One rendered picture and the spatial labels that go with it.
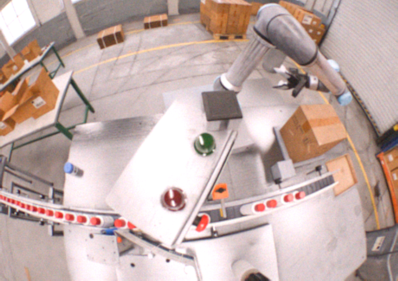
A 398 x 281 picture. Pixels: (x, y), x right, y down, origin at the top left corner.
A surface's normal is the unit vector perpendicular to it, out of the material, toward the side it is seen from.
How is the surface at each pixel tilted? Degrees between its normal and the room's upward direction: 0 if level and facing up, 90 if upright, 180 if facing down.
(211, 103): 0
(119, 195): 0
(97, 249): 0
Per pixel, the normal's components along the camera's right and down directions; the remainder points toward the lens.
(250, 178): 0.03, -0.50
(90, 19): 0.26, 0.84
